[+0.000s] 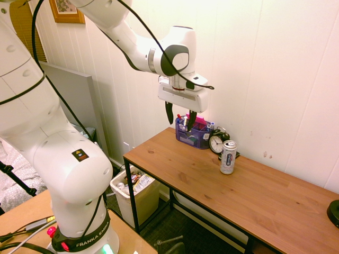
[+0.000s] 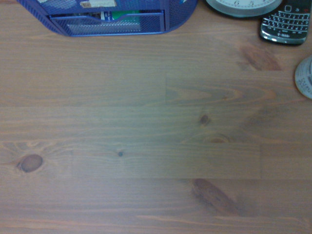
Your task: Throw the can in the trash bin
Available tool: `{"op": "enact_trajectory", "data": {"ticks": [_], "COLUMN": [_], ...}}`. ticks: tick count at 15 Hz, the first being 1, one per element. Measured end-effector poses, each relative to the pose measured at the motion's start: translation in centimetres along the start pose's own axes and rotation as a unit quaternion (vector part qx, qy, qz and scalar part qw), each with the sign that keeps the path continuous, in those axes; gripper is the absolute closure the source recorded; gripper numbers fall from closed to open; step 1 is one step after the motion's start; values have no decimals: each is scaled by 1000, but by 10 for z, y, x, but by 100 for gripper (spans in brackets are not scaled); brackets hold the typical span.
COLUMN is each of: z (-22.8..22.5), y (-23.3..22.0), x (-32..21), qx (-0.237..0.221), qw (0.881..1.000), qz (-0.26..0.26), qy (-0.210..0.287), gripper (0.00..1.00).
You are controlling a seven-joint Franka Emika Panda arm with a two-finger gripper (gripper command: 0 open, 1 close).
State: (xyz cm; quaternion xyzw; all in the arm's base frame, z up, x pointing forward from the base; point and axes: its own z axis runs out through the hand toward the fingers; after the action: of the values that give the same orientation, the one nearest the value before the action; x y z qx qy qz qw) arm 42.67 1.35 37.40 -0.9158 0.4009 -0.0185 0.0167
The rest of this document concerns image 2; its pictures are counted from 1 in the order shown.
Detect blue mesh desk organizer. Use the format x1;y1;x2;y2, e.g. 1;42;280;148
16;0;198;38

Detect green white card pack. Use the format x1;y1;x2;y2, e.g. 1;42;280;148
100;10;141;22

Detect black keypad mobile phone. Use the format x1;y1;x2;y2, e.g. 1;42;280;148
259;0;312;46

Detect round white wall clock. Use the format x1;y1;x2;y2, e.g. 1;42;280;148
204;0;284;18

